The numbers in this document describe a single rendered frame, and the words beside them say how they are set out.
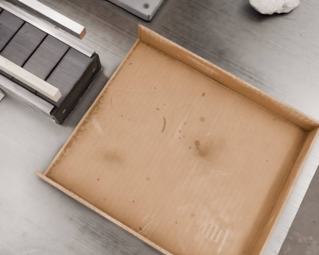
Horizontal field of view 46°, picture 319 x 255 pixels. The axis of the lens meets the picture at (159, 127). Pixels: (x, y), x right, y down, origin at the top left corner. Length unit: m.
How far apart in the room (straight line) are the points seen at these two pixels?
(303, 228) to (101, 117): 1.06
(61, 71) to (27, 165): 0.14
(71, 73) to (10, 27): 0.11
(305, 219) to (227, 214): 0.96
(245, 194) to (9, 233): 0.32
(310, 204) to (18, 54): 1.19
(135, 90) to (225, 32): 0.18
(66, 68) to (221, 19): 0.27
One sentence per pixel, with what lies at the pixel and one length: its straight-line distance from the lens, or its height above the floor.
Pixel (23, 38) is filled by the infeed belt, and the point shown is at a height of 0.88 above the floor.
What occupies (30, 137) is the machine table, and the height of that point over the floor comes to 0.83.
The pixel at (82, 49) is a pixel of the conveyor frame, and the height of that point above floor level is 0.88.
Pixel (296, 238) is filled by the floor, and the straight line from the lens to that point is 1.46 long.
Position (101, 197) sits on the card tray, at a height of 0.83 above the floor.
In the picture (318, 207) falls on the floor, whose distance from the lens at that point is 1.50.
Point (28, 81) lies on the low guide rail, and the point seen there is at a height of 0.91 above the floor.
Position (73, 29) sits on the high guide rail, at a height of 0.96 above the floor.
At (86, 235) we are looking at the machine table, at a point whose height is 0.83.
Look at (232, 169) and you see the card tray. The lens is 0.54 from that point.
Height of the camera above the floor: 1.35
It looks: 72 degrees down
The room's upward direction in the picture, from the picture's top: 10 degrees clockwise
